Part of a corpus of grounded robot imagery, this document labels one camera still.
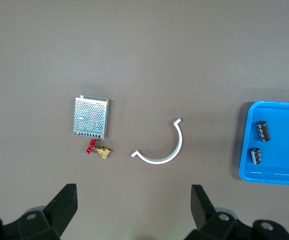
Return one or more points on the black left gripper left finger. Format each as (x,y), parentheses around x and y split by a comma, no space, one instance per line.
(64,207)

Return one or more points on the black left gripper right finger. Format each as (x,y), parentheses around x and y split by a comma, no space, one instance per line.
(202,210)

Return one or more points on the long brown electrolytic capacitor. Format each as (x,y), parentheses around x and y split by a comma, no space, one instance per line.
(263,131)

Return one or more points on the blue plastic tray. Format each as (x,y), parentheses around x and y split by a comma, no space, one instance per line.
(284,150)

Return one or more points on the metal mesh power supply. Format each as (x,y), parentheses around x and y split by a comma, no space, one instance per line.
(90,117)

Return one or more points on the brown table mat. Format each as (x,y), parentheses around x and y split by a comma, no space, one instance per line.
(144,50)

